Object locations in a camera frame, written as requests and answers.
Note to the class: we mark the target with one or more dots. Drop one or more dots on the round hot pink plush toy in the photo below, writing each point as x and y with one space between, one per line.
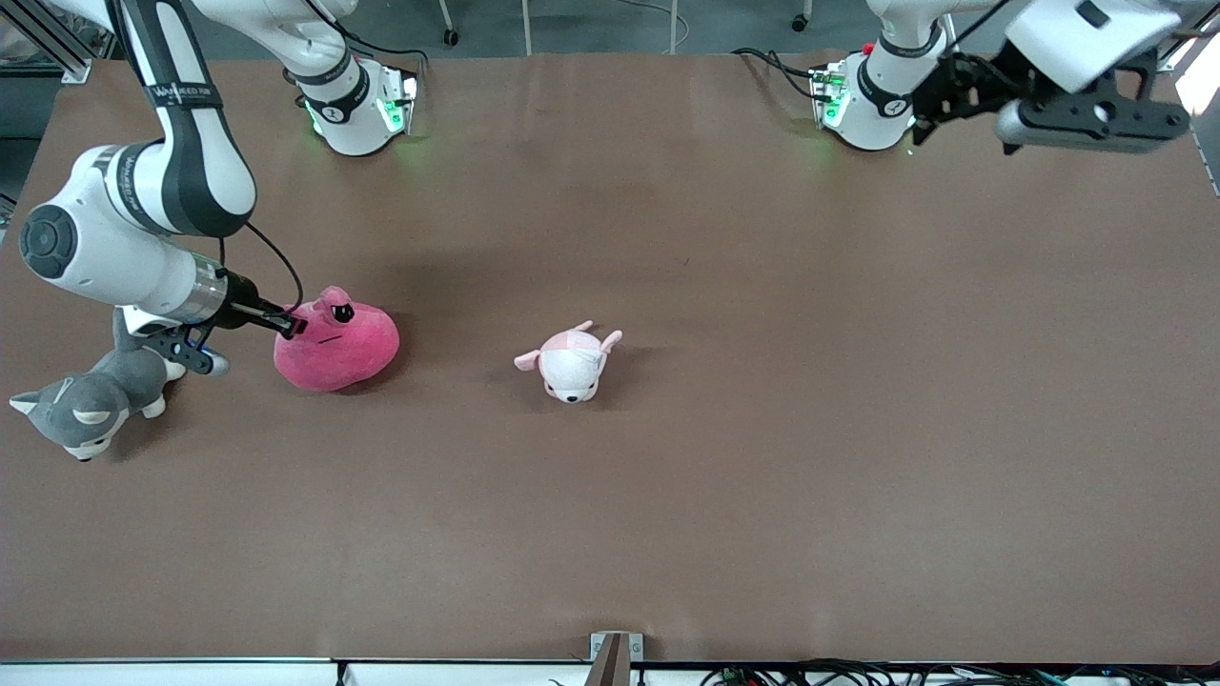
334 357

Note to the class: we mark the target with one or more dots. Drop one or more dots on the aluminium frame post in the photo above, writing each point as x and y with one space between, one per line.
67 62

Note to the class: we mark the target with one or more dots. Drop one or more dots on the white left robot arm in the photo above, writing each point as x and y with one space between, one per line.
882 105

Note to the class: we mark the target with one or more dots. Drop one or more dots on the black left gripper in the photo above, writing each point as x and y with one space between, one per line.
965 86

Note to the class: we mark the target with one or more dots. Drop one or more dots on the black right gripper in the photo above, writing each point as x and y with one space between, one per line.
242 304

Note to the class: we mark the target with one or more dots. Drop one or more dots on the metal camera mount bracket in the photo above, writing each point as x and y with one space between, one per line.
615 657

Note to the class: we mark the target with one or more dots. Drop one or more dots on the grey white husky plush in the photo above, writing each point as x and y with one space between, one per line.
95 400

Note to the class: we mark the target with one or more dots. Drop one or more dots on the pale pink white puppy plush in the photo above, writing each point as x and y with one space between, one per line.
572 372

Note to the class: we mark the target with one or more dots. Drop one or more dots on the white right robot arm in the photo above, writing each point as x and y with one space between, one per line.
191 171

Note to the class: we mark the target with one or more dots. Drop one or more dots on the white metal leg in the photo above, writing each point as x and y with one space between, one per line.
674 29
527 29

